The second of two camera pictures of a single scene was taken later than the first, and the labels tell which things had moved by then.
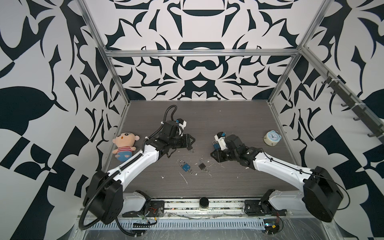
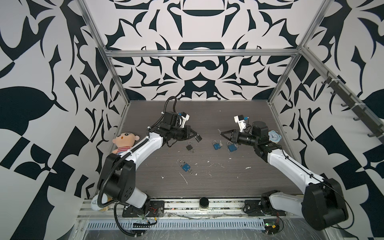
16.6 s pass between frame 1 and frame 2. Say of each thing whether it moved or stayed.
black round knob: stayed
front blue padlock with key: stayed
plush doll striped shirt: stayed
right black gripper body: moved
